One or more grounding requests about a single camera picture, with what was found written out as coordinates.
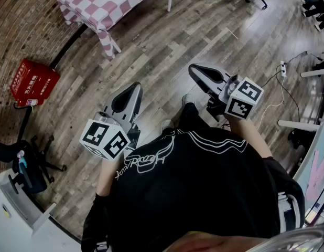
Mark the red fire equipment box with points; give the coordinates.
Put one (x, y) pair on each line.
(33, 81)

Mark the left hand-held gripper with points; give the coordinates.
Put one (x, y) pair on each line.
(104, 138)

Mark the black trousers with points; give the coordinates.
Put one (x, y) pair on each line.
(189, 117)

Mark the pink checkered tablecloth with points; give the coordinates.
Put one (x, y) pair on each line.
(104, 4)

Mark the white sneaker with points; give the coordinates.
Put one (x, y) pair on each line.
(188, 99)
(166, 125)

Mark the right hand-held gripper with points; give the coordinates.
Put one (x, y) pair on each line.
(244, 100)

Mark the blue item on chair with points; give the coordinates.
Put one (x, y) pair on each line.
(22, 160)

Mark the person's right forearm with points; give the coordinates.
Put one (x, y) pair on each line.
(246, 135)

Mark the red fire extinguisher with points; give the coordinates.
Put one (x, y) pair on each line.
(29, 103)

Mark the person's left forearm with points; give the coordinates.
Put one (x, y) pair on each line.
(107, 172)

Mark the white power strip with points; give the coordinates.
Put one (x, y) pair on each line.
(283, 69)

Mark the white desk with black edge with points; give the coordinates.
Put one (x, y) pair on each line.
(10, 227)

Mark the black printed t-shirt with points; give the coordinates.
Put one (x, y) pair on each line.
(193, 193)

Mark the pastel printed board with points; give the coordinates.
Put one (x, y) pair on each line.
(318, 172)

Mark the grey head-mount rim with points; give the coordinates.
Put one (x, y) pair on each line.
(295, 239)

